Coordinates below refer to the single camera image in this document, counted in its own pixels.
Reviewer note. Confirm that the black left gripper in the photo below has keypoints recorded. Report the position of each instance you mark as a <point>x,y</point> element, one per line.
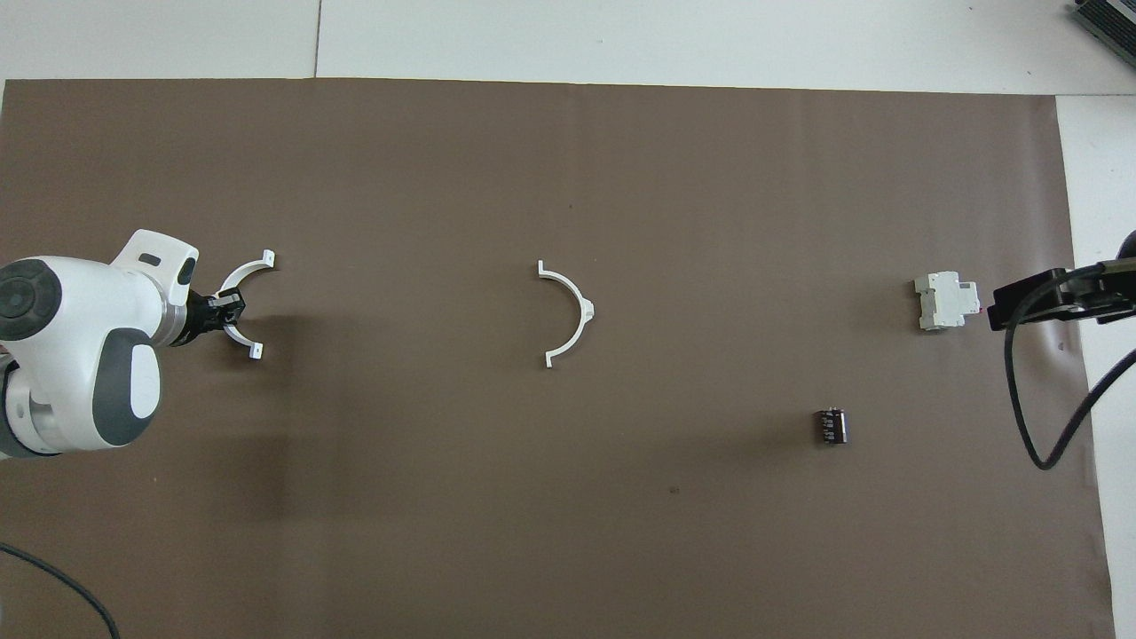
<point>197,318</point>

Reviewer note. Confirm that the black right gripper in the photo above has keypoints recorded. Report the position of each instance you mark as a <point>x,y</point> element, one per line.
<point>1047,297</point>

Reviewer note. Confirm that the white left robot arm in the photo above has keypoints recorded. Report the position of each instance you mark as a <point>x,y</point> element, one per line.
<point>80,355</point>

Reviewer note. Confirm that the white circuit breaker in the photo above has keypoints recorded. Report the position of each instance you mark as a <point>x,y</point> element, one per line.
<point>945,302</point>

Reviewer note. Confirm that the black cylindrical capacitor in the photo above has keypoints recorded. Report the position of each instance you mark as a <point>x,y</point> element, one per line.
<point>832,426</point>

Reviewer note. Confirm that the dark grey ribbed device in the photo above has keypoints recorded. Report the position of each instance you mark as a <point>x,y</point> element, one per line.
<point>1109,19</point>

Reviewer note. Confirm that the brown paper table mat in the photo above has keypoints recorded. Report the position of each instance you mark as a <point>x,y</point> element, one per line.
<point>532,177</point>

